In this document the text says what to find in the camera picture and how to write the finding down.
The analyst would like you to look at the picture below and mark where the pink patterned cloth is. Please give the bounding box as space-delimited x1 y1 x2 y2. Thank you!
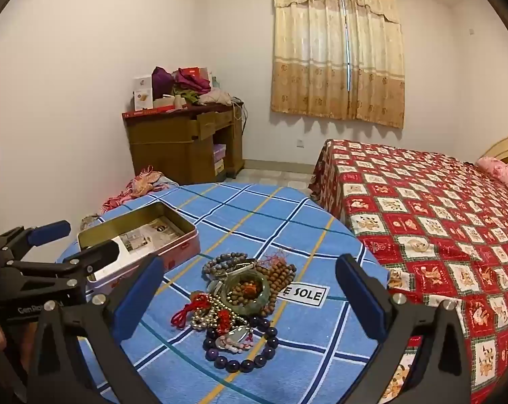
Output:
100 166 181 213

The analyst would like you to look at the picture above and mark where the brown wooden desk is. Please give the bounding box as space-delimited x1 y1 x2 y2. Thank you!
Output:
121 104 245 186

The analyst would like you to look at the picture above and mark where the pink tin box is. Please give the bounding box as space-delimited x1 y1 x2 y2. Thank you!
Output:
76 201 201 293

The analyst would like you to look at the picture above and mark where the printed paper leaflet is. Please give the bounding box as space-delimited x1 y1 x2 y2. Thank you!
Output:
119 215 186 255

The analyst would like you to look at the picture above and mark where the pink pillow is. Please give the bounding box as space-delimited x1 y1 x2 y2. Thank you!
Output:
476 157 508 200

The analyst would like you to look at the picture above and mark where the beige knitted cloth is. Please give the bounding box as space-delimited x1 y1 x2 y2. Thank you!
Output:
197 89 233 106

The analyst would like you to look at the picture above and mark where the white carton box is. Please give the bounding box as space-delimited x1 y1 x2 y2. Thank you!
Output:
133 75 154 111

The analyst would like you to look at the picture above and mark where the gold bead necklace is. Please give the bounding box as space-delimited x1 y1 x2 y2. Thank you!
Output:
189 295 248 331

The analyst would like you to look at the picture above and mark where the bed with red patterned blanket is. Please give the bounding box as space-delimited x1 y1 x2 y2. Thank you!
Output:
309 138 508 404

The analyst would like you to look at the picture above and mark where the beige patterned curtain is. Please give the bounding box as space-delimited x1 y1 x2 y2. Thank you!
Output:
271 0 406 130

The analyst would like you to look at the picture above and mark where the dark grey bead bracelet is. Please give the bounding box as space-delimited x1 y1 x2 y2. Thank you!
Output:
201 252 259 280

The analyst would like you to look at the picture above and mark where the purple bead bracelet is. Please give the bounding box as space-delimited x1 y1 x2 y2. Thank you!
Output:
201 315 280 373

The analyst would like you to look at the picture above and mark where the red cord bracelet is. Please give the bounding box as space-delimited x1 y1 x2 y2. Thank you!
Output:
170 292 213 329

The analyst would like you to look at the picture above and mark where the pink bead bracelet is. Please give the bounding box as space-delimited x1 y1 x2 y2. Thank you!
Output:
214 332 255 352

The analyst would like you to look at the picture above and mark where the brown wooden bead necklace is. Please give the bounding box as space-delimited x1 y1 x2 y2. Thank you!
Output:
254 259 299 317

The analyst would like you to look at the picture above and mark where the blue checked tablecloth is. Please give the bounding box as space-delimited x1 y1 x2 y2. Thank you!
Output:
54 181 391 404

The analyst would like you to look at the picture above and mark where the red flat box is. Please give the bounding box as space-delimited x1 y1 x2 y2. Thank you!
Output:
121 107 196 117

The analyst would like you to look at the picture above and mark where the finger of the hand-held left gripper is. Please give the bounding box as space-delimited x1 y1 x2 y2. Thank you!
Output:
0 220 72 262
2 240 121 304

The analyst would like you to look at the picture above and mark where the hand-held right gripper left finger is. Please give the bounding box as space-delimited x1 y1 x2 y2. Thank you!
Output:
27 255 166 404

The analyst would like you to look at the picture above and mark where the green jade bangle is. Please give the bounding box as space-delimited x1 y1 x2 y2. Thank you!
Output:
222 271 276 314

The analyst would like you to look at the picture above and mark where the small brown seed bracelet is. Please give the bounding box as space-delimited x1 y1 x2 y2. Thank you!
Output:
231 280 268 304

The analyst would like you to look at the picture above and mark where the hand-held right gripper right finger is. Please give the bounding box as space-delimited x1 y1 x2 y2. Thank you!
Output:
335 254 475 404

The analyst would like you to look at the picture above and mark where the purple bag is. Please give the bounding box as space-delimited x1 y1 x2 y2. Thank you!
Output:
152 66 179 97

